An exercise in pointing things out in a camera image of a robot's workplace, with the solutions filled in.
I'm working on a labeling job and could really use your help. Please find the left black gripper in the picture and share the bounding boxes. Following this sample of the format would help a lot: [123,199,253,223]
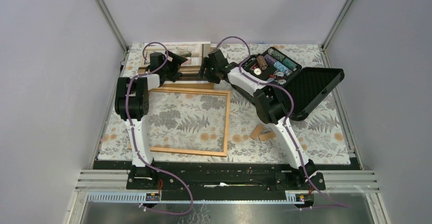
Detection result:
[160,50,186,81]

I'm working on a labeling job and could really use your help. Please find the brown cardboard backing board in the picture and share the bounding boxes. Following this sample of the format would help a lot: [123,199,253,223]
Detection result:
[138,47,214,89]

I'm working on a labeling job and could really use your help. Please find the printed photo of plant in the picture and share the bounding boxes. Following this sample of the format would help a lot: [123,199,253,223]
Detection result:
[142,42,210,72]

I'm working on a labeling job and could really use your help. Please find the wooden picture frame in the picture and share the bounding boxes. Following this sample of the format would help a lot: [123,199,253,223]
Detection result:
[132,87,231,157]

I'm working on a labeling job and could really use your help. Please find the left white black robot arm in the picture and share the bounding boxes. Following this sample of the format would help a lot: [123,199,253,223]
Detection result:
[115,51,187,189]

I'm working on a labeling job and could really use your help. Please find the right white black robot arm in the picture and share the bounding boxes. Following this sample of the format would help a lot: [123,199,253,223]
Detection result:
[199,48,317,189]

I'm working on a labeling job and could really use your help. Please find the floral patterned table mat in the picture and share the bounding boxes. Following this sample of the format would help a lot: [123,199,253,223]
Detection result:
[98,43,352,165]

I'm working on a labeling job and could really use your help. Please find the small wooden block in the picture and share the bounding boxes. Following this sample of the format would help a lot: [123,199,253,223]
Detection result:
[258,132,276,141]
[250,125,263,140]

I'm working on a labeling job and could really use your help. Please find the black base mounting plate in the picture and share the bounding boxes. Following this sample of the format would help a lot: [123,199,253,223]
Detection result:
[78,160,360,201]

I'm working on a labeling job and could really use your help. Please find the black poker chip case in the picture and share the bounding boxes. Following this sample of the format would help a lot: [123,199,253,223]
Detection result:
[230,47,345,122]

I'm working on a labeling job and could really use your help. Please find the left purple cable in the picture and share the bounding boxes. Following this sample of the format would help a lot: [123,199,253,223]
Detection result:
[125,41,195,216]

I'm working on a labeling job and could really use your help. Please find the purple cable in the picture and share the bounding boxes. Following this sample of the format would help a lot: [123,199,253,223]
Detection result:
[125,41,195,216]
[215,36,354,211]

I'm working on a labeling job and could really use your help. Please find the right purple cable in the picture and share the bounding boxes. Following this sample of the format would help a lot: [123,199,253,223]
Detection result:
[215,36,354,211]

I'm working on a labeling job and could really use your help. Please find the aluminium rail frame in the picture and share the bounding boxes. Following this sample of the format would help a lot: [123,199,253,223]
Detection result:
[66,169,389,223]

